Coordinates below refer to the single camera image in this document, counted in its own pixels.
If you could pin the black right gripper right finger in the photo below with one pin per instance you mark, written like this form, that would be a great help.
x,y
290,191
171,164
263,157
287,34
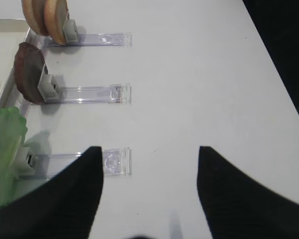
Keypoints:
x,y
238,207

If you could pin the green lettuce leaf standing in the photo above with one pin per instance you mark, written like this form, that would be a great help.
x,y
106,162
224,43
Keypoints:
x,y
12,134

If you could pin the brown meat patty standing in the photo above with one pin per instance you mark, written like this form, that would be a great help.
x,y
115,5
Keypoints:
x,y
28,66

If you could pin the clear holder rail patty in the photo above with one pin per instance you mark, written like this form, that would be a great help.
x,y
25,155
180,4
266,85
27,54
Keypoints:
x,y
52,93

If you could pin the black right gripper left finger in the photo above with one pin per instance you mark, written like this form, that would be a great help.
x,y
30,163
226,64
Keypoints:
x,y
63,208

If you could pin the bread bun near right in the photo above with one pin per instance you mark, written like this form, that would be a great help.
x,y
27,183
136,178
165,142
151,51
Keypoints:
x,y
55,13

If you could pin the clear holder rail lettuce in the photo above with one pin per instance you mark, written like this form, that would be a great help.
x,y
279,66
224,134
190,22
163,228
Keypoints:
x,y
29,166

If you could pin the bread bun far right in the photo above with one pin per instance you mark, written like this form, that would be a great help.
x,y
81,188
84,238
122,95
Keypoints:
x,y
33,11

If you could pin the bread bun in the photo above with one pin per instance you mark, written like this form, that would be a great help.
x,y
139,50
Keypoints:
x,y
33,11
55,13

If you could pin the clear holder rail right buns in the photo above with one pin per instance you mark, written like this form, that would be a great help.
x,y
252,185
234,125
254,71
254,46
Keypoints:
x,y
75,39

